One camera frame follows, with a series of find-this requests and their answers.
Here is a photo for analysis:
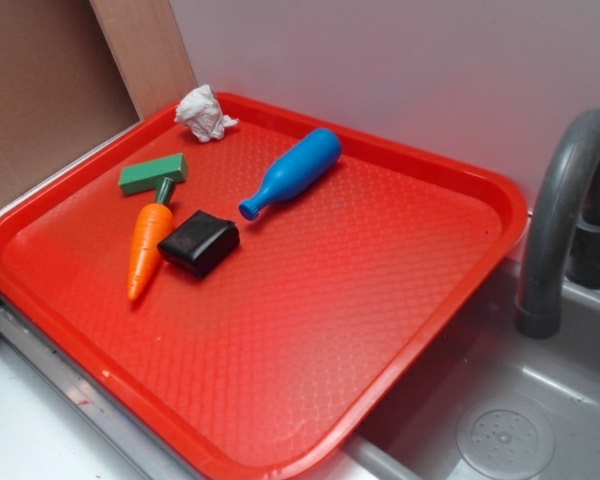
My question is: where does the blue plastic bottle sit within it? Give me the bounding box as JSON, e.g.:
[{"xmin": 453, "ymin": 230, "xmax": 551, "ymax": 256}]
[{"xmin": 239, "ymin": 128, "xmax": 342, "ymax": 221}]

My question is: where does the red plastic tray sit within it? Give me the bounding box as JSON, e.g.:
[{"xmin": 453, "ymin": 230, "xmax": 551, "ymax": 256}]
[{"xmin": 0, "ymin": 93, "xmax": 527, "ymax": 479}]

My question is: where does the black rectangular box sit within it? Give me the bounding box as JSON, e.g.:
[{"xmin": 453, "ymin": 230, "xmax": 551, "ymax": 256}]
[{"xmin": 158, "ymin": 210, "xmax": 240, "ymax": 279}]

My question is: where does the orange toy carrot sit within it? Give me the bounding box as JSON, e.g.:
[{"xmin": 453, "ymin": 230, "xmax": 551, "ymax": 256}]
[{"xmin": 127, "ymin": 177, "xmax": 175, "ymax": 301}]

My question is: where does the crumpled white paper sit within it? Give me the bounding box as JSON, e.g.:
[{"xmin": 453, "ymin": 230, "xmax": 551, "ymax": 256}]
[{"xmin": 174, "ymin": 84, "xmax": 239, "ymax": 143}]

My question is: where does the green wooden block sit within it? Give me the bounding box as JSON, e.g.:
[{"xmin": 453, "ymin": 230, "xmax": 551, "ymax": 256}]
[{"xmin": 118, "ymin": 153, "xmax": 188, "ymax": 196}]

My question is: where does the grey plastic sink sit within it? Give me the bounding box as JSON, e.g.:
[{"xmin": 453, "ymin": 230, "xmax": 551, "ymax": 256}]
[{"xmin": 344, "ymin": 261, "xmax": 600, "ymax": 479}]

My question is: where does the wooden board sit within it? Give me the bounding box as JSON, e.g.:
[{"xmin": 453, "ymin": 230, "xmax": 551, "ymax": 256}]
[{"xmin": 90, "ymin": 0, "xmax": 197, "ymax": 120}]

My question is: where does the grey toy faucet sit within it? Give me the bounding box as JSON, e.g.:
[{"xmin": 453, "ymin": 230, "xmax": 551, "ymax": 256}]
[{"xmin": 516, "ymin": 108, "xmax": 600, "ymax": 339}]

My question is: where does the brown cardboard panel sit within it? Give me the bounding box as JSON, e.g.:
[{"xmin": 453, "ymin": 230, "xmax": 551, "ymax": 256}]
[{"xmin": 0, "ymin": 1, "xmax": 138, "ymax": 209}]

